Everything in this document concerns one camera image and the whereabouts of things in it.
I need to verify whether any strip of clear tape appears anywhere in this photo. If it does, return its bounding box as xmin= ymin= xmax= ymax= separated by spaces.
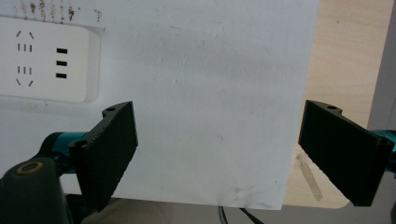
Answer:
xmin=294 ymin=152 xmax=324 ymax=202

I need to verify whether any white power strip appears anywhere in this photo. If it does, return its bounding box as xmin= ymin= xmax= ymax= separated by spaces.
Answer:
xmin=0 ymin=16 xmax=103 ymax=105

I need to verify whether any black cable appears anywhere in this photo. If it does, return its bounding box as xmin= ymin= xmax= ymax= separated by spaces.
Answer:
xmin=218 ymin=206 xmax=229 ymax=224
xmin=238 ymin=207 xmax=266 ymax=224

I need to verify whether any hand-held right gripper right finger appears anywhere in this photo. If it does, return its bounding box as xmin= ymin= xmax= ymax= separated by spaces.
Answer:
xmin=297 ymin=99 xmax=395 ymax=207

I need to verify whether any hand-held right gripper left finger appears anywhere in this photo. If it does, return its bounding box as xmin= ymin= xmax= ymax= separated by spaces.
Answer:
xmin=67 ymin=101 xmax=139 ymax=213

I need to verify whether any white board sheet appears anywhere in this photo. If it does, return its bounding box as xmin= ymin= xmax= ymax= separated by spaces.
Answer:
xmin=0 ymin=0 xmax=321 ymax=211

